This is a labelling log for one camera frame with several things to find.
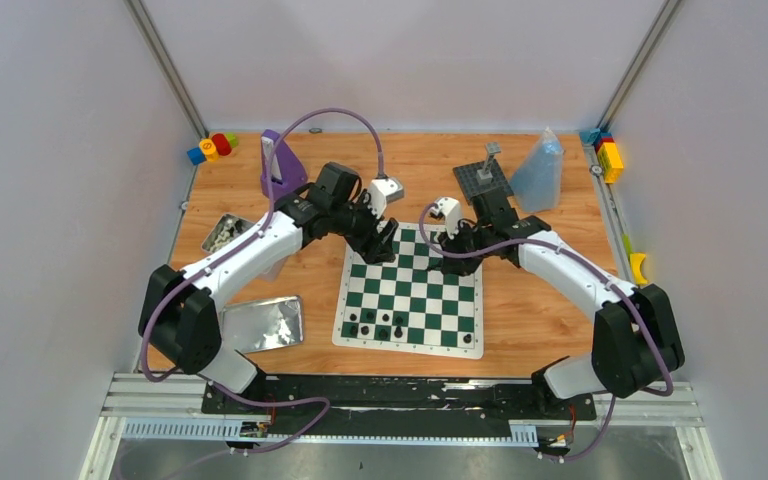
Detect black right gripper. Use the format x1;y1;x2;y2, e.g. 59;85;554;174
437;220;493;277

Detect green white chess board mat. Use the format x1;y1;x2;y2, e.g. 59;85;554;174
332;223;485;360

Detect silver tin box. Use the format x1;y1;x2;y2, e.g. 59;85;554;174
201;213;253;254

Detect silver tin lid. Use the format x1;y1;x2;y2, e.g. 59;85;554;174
219;296;304;354

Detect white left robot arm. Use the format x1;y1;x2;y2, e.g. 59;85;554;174
138;162;404;413

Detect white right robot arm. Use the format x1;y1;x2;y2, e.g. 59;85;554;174
419;190;685;418

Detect white chess pieces in tin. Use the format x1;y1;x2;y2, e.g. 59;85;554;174
214;219;237;243

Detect grey lego baseplate with tower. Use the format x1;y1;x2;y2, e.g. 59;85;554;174
453;142;514;205

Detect blue plastic bag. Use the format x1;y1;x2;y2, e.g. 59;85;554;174
509;128;564;213

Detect purple metronome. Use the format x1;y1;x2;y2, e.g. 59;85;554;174
260;129;309;201

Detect yellow red blue duplo bricks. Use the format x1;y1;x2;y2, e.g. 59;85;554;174
579;129;624;184

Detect colourful toy block stack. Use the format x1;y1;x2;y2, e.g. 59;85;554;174
187;132;239;166

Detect yellow curved block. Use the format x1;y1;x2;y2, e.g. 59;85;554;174
628;252;650;286

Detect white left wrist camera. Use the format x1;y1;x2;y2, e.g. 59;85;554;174
367;177;404;218

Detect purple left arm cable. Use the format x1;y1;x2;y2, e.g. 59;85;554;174
138;107;387;407

